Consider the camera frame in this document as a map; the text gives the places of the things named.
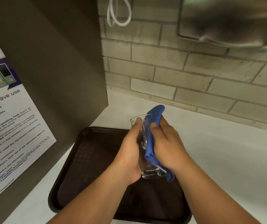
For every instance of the person's left hand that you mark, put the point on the person's left hand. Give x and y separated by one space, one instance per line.
127 152

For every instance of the person's right hand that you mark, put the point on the person's right hand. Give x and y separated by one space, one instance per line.
170 146

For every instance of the person's right thumb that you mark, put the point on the person's right thumb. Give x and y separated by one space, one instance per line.
155 132

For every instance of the person's left thumb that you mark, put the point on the person's left thumb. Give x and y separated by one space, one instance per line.
137 130

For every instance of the blue cleaning cloth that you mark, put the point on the blue cleaning cloth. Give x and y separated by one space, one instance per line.
153 128

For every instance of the clear drinking glass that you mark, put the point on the clear drinking glass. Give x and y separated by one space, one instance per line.
145 160

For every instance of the person's left forearm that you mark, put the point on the person's left forearm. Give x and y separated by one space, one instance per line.
86 200

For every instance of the person's right forearm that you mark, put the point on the person's right forearm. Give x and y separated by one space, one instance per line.
217 195

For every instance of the dark brown plastic tray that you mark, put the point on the dark brown plastic tray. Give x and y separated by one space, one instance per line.
89 165

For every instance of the dark grey cabinet panel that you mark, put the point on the dark grey cabinet panel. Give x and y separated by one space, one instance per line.
44 79

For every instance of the white instruction poster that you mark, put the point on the white instruction poster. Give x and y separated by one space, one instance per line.
5 121

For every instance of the grey wall-mounted dispenser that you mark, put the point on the grey wall-mounted dispenser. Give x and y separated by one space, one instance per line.
229 18

